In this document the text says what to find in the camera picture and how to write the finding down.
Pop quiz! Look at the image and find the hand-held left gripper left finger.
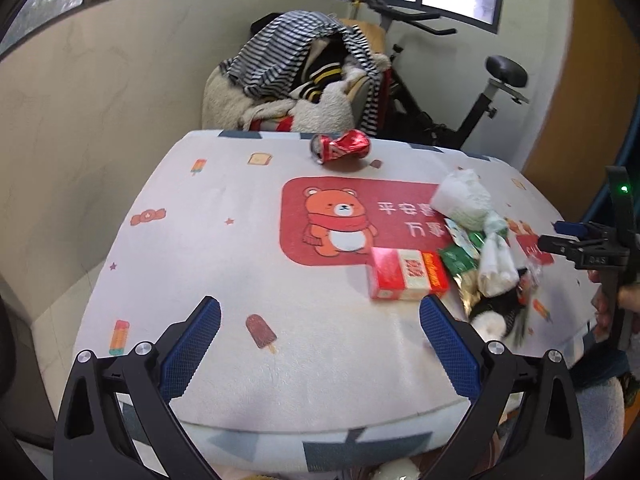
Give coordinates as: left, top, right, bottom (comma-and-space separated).
52, 296, 223, 480

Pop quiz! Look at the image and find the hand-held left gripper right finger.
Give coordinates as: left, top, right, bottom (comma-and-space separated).
419, 294, 586, 480

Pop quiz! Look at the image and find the crushed red can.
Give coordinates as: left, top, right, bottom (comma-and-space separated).
309, 129, 374, 165

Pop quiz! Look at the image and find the blue curtain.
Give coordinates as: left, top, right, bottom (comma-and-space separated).
582, 105, 640, 233

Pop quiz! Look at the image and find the wooden chair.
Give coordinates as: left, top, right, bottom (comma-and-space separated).
339, 18, 389, 57

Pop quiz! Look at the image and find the cream fleece blanket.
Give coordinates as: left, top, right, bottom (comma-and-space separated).
201, 66, 357, 134

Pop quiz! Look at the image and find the black and white cloth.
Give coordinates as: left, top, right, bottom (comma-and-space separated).
467, 285, 528, 347

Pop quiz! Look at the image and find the black and white striped shirt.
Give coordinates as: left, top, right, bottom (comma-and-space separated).
219, 10, 385, 137

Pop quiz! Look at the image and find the printed bear table mat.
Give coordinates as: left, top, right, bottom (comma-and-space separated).
72, 130, 607, 433

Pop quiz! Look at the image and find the person's right hand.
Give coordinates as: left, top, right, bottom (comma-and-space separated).
589, 269, 640, 346

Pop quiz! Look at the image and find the black and yellow striped garment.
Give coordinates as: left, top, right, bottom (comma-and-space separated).
289, 40, 352, 104

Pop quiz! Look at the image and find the wooden door panel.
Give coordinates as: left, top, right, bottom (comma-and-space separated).
519, 0, 640, 183

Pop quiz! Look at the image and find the black exercise bike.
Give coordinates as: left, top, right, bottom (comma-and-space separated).
344, 0, 531, 152

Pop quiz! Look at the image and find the red cigarette box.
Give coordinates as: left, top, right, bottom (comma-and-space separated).
367, 247, 450, 302

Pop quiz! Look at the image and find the green and gold snack packet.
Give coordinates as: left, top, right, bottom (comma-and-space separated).
437, 244, 483, 321

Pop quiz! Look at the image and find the white and green packet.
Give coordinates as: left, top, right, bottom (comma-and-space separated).
444, 217, 483, 257

